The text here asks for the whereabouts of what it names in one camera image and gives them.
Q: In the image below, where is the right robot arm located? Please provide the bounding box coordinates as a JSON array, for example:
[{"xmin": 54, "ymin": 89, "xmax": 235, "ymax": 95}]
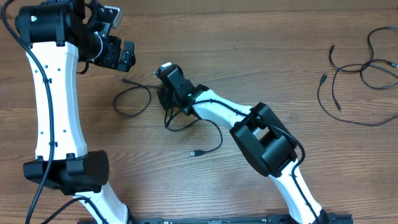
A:
[{"xmin": 155, "ymin": 62, "xmax": 328, "ymax": 223}]

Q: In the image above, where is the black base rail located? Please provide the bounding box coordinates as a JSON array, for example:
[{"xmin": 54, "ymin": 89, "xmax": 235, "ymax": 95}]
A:
[{"xmin": 77, "ymin": 213, "xmax": 354, "ymax": 224}]

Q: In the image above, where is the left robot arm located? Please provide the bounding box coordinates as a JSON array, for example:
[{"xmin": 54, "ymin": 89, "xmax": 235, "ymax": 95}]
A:
[{"xmin": 16, "ymin": 1, "xmax": 136, "ymax": 223}]

